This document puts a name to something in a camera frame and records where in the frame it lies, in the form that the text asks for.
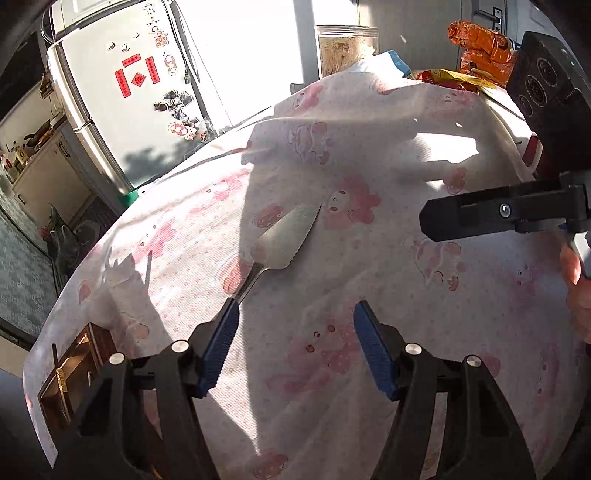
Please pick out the dark wooden tray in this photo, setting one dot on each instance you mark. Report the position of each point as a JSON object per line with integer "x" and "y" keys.
{"x": 78, "y": 373}

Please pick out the metal cake server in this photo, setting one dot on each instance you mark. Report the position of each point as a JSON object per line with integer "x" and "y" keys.
{"x": 277, "y": 247}

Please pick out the white and red mug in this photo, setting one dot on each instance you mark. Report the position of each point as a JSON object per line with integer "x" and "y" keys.
{"x": 531, "y": 154}

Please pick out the pink patterned tablecloth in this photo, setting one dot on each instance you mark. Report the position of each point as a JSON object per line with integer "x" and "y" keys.
{"x": 295, "y": 399}

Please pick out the green box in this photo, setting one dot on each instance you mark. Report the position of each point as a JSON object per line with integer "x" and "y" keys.
{"x": 128, "y": 199}

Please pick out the person right hand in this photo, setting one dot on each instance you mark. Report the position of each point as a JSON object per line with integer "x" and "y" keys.
{"x": 578, "y": 298}

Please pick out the patterned sliding door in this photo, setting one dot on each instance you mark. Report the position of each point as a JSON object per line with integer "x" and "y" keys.
{"x": 28, "y": 290}

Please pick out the grey refrigerator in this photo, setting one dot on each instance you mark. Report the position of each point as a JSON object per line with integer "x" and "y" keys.
{"x": 136, "y": 92}

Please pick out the orange snack bag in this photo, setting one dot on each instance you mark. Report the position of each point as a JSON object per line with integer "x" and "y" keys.
{"x": 487, "y": 60}

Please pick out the white kitchen cabinet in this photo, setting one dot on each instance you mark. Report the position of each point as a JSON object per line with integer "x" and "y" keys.
{"x": 50, "y": 180}

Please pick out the dark wooden chopstick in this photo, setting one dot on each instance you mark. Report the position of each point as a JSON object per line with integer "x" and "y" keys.
{"x": 61, "y": 385}

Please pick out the clear glass jar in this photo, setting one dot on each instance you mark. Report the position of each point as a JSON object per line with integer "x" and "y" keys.
{"x": 341, "y": 46}

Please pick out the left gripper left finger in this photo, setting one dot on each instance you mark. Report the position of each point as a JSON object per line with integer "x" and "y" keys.
{"x": 171, "y": 381}

